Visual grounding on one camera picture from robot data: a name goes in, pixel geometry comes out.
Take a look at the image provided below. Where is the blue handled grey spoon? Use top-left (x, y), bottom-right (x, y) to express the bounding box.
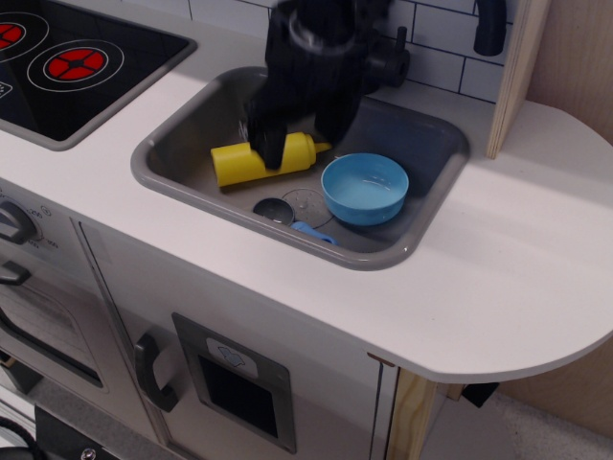
top-left (252, 197), bottom-right (338, 245)

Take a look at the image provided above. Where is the grey oven knob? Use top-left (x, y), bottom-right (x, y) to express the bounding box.
top-left (1, 201), bottom-right (37, 244)

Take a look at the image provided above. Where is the grey plastic sink basin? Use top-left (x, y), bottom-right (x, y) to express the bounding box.
top-left (131, 67), bottom-right (469, 270)

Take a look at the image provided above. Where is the yellow squeeze bottle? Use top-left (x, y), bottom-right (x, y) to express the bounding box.
top-left (211, 132), bottom-right (331, 187)

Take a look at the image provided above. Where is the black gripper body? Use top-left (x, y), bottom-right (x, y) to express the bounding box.
top-left (245, 9), bottom-right (378, 124)

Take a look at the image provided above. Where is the blue plastic bowl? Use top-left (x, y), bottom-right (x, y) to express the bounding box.
top-left (321, 152), bottom-right (409, 226)

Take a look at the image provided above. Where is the black cable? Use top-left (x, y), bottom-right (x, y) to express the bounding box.
top-left (0, 416), bottom-right (39, 460)

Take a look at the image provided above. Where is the grey ice dispenser panel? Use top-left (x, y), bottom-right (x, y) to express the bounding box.
top-left (172, 313), bottom-right (297, 454)

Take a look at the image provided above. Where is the black toy faucet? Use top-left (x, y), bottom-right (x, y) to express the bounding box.
top-left (370, 1), bottom-right (511, 103)

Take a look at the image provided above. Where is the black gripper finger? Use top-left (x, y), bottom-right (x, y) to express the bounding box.
top-left (248, 118), bottom-right (287, 171)
top-left (314, 107), bottom-right (355, 144)

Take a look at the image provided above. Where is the grey oven door handle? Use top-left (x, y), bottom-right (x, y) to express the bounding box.
top-left (0, 261), bottom-right (32, 286)

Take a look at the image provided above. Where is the dark grey cabinet door handle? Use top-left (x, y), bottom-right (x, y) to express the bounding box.
top-left (133, 333), bottom-right (178, 413)

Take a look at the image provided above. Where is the black toy stovetop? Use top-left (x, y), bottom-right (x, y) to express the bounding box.
top-left (1, 1), bottom-right (196, 151)

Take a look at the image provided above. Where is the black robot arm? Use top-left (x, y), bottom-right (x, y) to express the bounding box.
top-left (245, 1), bottom-right (390, 170)

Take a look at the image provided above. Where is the light wood side panel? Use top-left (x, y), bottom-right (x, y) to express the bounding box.
top-left (486, 0), bottom-right (551, 159)

